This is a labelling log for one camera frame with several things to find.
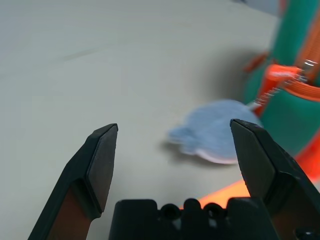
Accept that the orange and teal backpack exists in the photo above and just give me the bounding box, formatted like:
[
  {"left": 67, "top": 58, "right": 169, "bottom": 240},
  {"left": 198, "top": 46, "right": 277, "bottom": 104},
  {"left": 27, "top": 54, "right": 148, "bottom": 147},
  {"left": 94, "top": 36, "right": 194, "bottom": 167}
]
[{"left": 198, "top": 0, "right": 320, "bottom": 210}]

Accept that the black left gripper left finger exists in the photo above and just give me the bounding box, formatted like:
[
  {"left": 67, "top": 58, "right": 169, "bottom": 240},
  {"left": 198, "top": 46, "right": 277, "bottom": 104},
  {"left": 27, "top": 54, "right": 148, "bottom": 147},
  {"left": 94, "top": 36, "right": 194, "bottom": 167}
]
[{"left": 27, "top": 122, "right": 119, "bottom": 240}]

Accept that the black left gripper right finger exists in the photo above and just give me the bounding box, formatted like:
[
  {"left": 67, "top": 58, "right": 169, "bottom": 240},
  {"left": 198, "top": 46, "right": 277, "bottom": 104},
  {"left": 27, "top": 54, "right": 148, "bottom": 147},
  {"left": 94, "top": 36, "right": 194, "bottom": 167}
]
[{"left": 229, "top": 118, "right": 320, "bottom": 240}]

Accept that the grey and white plush pendant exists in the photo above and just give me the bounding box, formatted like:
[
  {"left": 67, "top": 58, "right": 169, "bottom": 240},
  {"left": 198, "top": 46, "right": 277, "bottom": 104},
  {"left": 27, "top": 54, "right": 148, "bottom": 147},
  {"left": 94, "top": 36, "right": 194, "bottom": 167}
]
[{"left": 166, "top": 98, "right": 264, "bottom": 166}]

